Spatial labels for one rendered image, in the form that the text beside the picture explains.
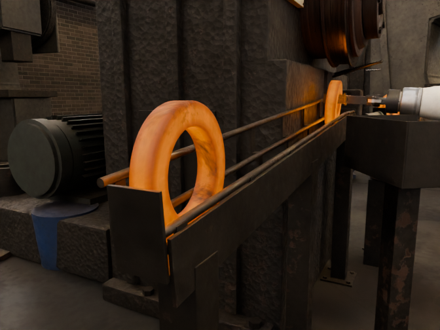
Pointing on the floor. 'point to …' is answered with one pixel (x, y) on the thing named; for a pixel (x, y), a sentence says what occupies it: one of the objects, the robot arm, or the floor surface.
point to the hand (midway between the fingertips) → (334, 98)
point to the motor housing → (373, 222)
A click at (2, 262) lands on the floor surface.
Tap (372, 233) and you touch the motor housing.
